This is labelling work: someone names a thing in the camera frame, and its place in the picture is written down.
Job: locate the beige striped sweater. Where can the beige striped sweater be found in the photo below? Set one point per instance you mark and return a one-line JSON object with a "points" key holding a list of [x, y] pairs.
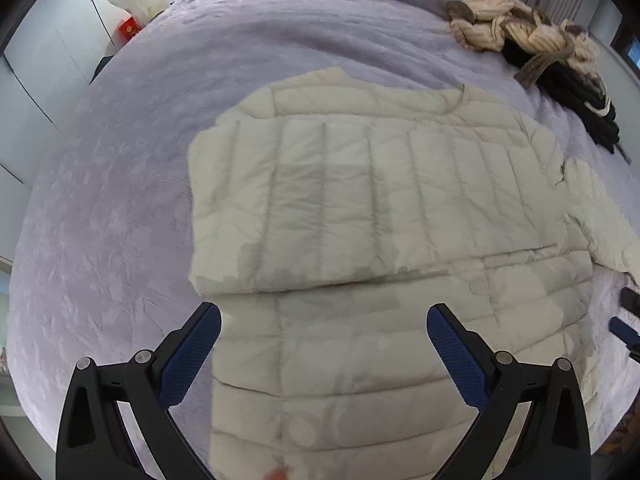
{"points": [[485, 15]]}

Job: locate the purple bed blanket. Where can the purple bed blanket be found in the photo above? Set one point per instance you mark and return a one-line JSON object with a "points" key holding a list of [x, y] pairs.
{"points": [[125, 235]]}

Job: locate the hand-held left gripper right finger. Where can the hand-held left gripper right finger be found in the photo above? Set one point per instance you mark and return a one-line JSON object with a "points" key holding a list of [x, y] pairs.
{"points": [[454, 355]]}

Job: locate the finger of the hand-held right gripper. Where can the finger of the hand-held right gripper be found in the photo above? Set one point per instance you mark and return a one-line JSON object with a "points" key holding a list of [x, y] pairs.
{"points": [[625, 331], [631, 300]]}

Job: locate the red box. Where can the red box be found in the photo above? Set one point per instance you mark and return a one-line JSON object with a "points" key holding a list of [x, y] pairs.
{"points": [[129, 28]]}

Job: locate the cream puffer jacket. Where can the cream puffer jacket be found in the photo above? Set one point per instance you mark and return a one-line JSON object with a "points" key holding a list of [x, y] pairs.
{"points": [[375, 185]]}

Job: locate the black garment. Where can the black garment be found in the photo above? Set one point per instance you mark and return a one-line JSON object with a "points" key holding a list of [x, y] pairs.
{"points": [[585, 100]]}

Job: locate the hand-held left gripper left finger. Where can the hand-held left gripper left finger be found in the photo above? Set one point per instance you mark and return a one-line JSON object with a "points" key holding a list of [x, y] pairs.
{"points": [[196, 344]]}

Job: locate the white wardrobe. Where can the white wardrobe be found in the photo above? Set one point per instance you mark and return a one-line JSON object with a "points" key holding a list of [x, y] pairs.
{"points": [[45, 35]]}

